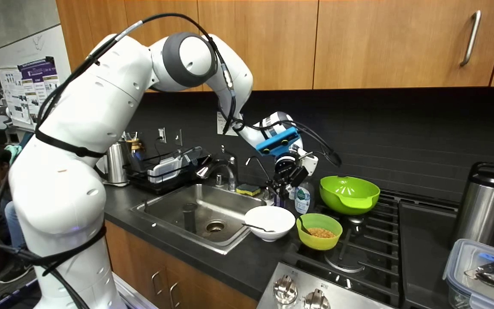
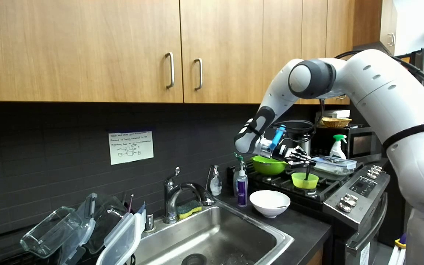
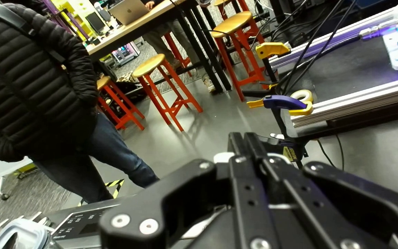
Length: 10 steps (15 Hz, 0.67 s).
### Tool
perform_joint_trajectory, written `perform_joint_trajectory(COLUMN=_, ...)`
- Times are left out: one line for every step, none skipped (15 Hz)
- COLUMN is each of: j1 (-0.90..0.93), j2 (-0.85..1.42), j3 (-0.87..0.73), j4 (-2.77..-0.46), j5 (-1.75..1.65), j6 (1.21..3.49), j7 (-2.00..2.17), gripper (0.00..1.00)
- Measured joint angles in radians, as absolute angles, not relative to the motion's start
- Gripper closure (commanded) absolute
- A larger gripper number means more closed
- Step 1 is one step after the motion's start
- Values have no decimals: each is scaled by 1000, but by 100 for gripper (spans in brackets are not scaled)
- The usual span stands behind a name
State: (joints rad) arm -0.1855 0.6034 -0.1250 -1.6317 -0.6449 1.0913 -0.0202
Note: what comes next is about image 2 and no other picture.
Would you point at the small green cup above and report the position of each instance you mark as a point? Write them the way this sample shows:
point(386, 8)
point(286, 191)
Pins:
point(302, 182)

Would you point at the white bowl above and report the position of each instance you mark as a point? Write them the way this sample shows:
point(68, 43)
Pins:
point(267, 202)

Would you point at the wide cabinet door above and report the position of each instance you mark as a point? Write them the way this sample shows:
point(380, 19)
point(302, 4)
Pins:
point(68, 48)

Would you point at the clear container with lid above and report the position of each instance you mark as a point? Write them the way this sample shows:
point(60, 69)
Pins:
point(335, 165)

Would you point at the glass container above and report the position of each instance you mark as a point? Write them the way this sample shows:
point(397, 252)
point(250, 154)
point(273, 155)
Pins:
point(105, 221)
point(50, 232)

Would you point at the stove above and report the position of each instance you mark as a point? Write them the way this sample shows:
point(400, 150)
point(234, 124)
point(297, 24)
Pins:
point(355, 198)

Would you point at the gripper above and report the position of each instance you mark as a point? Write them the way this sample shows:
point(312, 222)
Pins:
point(284, 151)

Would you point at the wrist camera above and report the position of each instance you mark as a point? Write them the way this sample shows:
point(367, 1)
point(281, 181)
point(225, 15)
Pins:
point(276, 138)

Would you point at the sink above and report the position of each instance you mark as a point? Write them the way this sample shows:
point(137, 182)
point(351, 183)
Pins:
point(215, 235)

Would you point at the microwave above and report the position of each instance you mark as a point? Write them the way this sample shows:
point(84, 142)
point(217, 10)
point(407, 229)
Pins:
point(361, 143)

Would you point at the paper note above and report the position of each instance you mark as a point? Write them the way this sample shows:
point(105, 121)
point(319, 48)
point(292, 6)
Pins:
point(131, 147)

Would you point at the clear soap dispenser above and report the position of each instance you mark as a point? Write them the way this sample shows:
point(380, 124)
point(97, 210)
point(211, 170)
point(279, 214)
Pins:
point(215, 184)

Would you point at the white spray bottle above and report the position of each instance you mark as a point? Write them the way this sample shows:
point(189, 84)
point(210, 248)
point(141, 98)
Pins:
point(338, 149)

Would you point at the clear container lid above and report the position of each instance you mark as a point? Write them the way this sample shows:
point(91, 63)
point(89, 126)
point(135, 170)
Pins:
point(123, 239)

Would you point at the narrow cabinet door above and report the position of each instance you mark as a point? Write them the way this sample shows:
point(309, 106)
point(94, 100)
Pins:
point(282, 33)

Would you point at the green bowl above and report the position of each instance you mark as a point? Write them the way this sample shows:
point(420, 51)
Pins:
point(267, 165)

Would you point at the bottle with green pump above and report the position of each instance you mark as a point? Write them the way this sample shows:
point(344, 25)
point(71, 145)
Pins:
point(237, 173)

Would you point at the oven door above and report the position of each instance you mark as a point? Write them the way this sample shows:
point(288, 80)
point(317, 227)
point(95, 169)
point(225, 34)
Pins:
point(366, 239)

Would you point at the sink strainer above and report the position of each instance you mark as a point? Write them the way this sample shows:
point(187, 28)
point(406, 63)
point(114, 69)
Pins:
point(193, 260)

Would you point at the stove burner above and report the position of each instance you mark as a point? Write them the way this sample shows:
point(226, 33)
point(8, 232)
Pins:
point(326, 186)

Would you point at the tap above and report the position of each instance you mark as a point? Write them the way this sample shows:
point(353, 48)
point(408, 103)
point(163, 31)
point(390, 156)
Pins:
point(170, 198)

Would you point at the wicker basket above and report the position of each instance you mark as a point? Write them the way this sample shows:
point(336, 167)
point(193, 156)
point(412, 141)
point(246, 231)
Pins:
point(335, 122)

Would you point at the black spoon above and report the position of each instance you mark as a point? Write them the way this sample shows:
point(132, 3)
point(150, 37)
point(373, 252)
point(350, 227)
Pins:
point(307, 172)

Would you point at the corner wall cabinet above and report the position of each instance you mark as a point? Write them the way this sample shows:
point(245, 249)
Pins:
point(388, 22)

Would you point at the yellow green sponge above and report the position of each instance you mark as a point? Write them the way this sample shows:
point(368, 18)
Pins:
point(189, 209)

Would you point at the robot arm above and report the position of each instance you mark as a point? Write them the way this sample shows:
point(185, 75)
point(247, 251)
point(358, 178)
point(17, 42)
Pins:
point(385, 99)

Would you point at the purple soap bottle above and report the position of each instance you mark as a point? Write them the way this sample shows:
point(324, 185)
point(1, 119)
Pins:
point(242, 189)

